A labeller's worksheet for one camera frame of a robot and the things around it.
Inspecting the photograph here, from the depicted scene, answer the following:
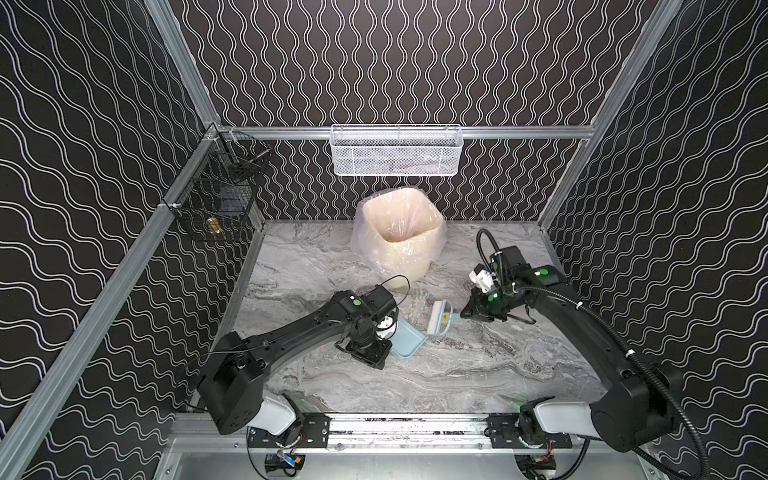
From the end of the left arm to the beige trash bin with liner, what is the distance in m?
0.18

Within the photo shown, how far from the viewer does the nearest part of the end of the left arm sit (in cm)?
58

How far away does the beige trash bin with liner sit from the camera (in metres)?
0.83
